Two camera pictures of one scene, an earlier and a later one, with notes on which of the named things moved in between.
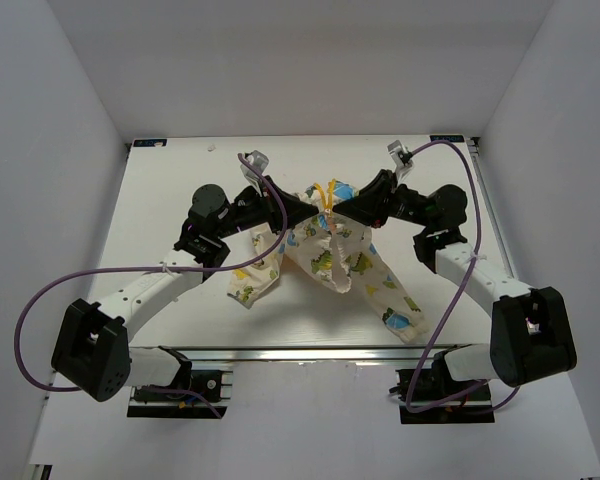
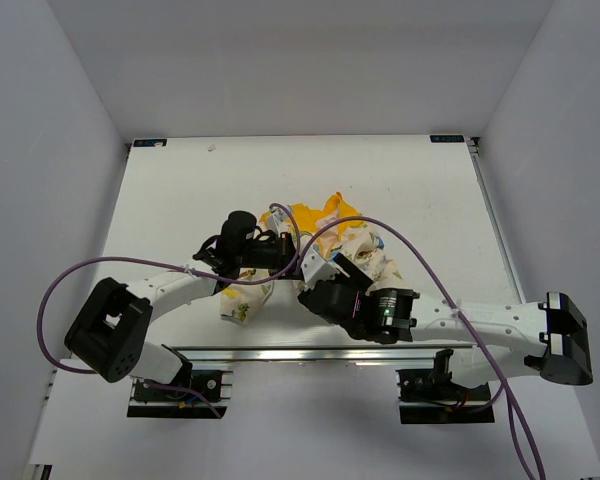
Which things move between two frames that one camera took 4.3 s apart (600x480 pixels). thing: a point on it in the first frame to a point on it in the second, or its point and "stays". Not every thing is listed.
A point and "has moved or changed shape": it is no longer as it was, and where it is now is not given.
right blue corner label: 448,138 stays
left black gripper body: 257,210 to 272,256
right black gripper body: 395,202 to 346,282
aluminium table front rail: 311,353 stays
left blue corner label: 149,142 stays
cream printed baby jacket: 334,244 has moved or changed shape
